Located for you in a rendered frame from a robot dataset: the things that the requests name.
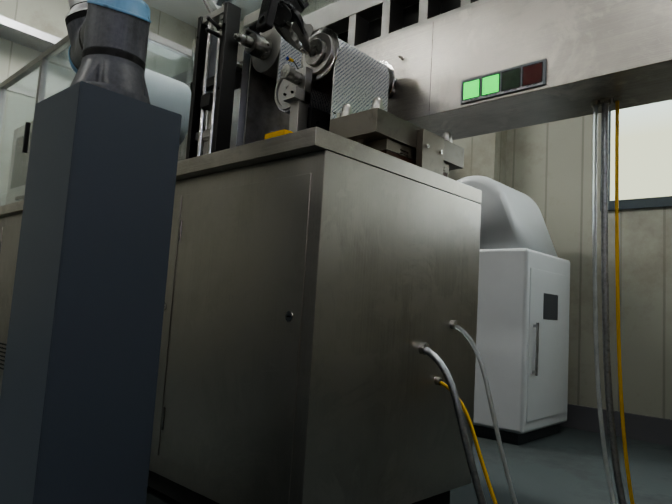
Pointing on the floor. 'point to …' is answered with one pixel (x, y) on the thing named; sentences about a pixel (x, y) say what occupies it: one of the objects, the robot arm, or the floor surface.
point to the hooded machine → (519, 318)
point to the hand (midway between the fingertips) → (303, 49)
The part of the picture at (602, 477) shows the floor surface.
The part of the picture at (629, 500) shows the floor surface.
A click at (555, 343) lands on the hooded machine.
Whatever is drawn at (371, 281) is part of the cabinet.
